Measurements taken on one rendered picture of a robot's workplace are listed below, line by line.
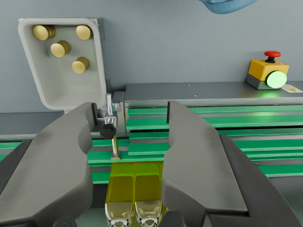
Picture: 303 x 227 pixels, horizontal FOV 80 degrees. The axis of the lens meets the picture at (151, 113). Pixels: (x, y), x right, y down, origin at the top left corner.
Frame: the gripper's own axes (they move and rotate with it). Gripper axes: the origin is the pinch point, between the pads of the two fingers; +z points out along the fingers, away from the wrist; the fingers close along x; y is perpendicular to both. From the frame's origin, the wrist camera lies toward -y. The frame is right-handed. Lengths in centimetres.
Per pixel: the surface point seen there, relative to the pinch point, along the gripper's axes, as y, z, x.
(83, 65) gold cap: 7.2, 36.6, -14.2
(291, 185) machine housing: 45, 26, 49
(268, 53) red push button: 5, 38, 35
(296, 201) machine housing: 45, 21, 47
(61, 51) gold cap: 3.8, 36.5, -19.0
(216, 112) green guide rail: 16.7, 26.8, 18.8
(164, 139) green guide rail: 24.1, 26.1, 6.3
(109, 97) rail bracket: 9.7, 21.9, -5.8
